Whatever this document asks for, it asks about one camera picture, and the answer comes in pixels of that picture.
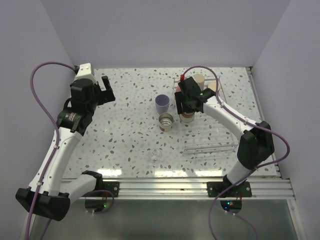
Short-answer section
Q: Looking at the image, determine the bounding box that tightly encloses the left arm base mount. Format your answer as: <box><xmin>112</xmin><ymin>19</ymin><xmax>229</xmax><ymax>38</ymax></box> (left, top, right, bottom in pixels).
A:
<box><xmin>80</xmin><ymin>181</ymin><xmax>120</xmax><ymax>215</ymax></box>

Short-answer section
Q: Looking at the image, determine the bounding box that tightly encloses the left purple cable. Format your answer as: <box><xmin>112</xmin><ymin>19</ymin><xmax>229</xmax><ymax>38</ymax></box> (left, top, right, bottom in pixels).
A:
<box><xmin>24</xmin><ymin>61</ymin><xmax>77</xmax><ymax>240</ymax></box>

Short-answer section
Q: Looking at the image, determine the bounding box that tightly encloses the red plastic cup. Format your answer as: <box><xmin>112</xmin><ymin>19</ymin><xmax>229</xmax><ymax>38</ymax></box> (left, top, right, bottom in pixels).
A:
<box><xmin>175</xmin><ymin>85</ymin><xmax>181</xmax><ymax>93</ymax></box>

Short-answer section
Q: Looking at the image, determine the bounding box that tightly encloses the purple plastic cup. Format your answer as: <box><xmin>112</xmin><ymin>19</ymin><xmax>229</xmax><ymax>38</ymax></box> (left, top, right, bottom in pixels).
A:
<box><xmin>155</xmin><ymin>94</ymin><xmax>170</xmax><ymax>115</ymax></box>

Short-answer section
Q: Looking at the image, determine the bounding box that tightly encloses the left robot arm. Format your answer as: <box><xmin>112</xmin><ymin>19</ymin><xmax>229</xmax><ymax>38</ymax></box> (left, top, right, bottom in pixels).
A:
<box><xmin>15</xmin><ymin>76</ymin><xmax>116</xmax><ymax>221</ymax></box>

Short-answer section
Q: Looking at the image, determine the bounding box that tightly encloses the beige plastic cup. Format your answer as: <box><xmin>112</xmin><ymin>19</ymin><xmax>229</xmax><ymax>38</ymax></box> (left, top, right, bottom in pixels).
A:
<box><xmin>192</xmin><ymin>73</ymin><xmax>205</xmax><ymax>91</ymax></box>

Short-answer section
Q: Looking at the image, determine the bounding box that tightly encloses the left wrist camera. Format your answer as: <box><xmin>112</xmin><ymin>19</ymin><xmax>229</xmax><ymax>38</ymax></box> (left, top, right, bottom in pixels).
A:
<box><xmin>74</xmin><ymin>62</ymin><xmax>97</xmax><ymax>84</ymax></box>

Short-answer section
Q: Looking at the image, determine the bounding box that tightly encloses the metal cup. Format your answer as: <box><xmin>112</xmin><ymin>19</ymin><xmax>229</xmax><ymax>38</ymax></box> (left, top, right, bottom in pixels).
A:
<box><xmin>207</xmin><ymin>81</ymin><xmax>217</xmax><ymax>93</ymax></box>
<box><xmin>179</xmin><ymin>112</ymin><xmax>195</xmax><ymax>123</ymax></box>
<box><xmin>158</xmin><ymin>112</ymin><xmax>174</xmax><ymax>132</ymax></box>

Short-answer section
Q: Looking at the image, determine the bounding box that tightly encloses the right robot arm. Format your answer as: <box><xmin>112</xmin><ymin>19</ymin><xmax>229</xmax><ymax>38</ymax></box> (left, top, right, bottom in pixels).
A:
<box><xmin>174</xmin><ymin>75</ymin><xmax>275</xmax><ymax>197</ymax></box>

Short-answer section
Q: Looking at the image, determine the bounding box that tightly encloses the clear glass cup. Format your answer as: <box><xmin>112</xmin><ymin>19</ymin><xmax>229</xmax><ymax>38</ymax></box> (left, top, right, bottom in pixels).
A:
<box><xmin>148</xmin><ymin>148</ymin><xmax>162</xmax><ymax>165</ymax></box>

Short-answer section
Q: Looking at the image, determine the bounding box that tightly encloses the metal cup front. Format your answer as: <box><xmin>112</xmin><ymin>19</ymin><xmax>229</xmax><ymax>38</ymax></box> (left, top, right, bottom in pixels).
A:
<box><xmin>179</xmin><ymin>112</ymin><xmax>195</xmax><ymax>123</ymax></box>

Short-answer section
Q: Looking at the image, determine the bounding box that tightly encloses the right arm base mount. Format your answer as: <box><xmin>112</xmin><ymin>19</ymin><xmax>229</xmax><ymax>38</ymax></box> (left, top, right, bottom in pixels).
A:
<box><xmin>206</xmin><ymin>181</ymin><xmax>253</xmax><ymax>214</ymax></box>

